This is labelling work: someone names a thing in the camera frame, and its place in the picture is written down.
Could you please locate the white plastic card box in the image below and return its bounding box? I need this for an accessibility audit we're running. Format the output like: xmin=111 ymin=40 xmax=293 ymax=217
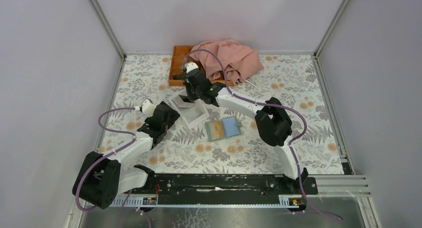
xmin=169 ymin=91 xmax=210 ymax=129

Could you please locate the green card holder wallet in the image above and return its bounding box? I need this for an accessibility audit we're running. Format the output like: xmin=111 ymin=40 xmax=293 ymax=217
xmin=205 ymin=116 xmax=242 ymax=142

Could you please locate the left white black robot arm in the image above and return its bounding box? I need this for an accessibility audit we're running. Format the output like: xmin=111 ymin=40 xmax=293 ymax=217
xmin=72 ymin=99 xmax=180 ymax=211

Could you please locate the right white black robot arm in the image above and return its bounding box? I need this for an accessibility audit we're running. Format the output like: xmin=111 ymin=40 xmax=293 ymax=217
xmin=182 ymin=67 xmax=308 ymax=194

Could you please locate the dark green crumpled item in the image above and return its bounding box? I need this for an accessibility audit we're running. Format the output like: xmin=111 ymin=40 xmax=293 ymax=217
xmin=172 ymin=73 xmax=186 ymax=80

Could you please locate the wooden compartment tray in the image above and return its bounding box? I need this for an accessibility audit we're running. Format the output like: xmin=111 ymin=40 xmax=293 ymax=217
xmin=168 ymin=45 xmax=235 ymax=87

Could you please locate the pink cloth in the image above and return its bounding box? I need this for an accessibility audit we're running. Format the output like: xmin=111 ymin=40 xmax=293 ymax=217
xmin=189 ymin=39 xmax=264 ymax=85

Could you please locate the floral patterned table mat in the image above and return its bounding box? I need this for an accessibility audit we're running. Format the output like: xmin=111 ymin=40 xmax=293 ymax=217
xmin=99 ymin=55 xmax=344 ymax=174

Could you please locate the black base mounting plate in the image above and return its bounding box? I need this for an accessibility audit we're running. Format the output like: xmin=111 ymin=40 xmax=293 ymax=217
xmin=132 ymin=173 xmax=318 ymax=200

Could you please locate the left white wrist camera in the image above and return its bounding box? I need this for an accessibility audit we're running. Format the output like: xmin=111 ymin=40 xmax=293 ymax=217
xmin=134 ymin=99 xmax=157 ymax=117

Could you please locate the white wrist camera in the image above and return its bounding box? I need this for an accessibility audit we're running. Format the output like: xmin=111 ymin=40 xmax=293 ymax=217
xmin=134 ymin=99 xmax=157 ymax=117
xmin=182 ymin=62 xmax=199 ymax=73

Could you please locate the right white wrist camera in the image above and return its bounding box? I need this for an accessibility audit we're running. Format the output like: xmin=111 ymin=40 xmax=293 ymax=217
xmin=182 ymin=62 xmax=199 ymax=73

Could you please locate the white slotted cable duct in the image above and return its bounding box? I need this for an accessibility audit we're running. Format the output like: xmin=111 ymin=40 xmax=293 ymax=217
xmin=109 ymin=194 xmax=307 ymax=209

